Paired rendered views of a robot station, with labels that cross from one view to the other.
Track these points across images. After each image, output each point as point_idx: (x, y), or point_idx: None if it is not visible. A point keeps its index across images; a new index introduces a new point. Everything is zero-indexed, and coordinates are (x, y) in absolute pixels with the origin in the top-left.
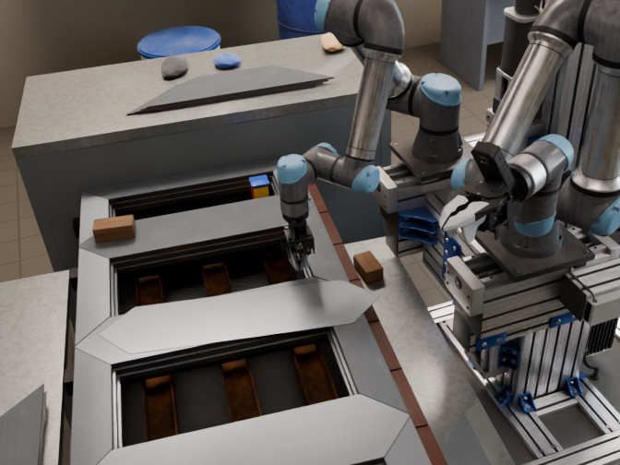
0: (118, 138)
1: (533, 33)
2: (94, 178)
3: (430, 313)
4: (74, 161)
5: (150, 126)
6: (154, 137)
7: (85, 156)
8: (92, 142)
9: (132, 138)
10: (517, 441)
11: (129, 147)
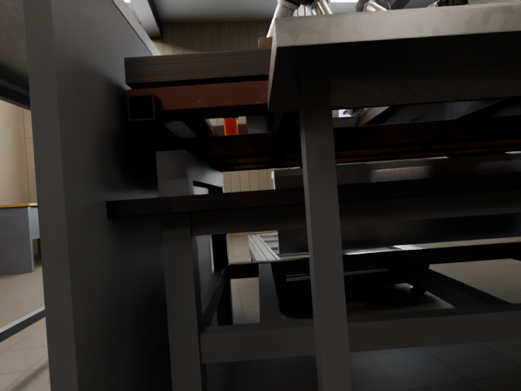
0: (134, 25)
1: (371, 0)
2: (118, 59)
3: (266, 254)
4: (105, 11)
5: (148, 37)
6: (150, 53)
7: (113, 15)
8: (119, 4)
9: (140, 36)
10: (371, 248)
11: (139, 45)
